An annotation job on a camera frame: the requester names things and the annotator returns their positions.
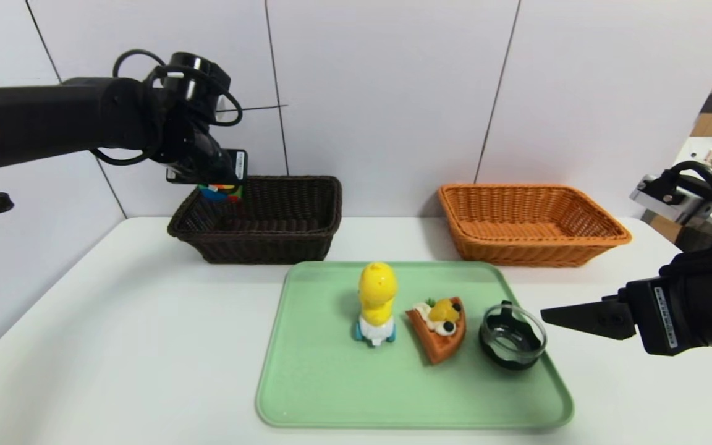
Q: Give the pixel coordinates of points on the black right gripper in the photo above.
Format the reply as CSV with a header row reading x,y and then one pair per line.
x,y
657,318

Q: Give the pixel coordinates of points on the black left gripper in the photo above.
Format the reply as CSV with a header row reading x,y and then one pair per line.
x,y
230,168

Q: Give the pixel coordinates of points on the multicoloured puzzle cube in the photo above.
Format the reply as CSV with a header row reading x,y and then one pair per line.
x,y
223,191

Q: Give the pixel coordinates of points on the toy waffle slice with fruit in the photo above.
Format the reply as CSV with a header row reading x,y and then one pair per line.
x,y
439,346

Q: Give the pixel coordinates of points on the yellow duck toy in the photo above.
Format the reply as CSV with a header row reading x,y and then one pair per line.
x,y
377,284

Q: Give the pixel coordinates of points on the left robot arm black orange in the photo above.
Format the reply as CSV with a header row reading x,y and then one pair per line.
x,y
53,123

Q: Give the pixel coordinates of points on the dark brown wicker basket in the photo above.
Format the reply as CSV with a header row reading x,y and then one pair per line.
x,y
269,247

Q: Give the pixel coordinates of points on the orange wicker basket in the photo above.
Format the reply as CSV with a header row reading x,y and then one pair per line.
x,y
517,250

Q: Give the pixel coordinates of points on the thin black zip tie tail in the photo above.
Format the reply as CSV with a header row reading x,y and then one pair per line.
x,y
266,108

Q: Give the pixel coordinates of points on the white side table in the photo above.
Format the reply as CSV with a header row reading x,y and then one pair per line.
x,y
696,151

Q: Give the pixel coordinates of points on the light green plastic tray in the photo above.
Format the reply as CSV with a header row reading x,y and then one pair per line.
x,y
331,383

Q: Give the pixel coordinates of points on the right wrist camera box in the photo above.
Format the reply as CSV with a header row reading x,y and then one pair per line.
x,y
665,201

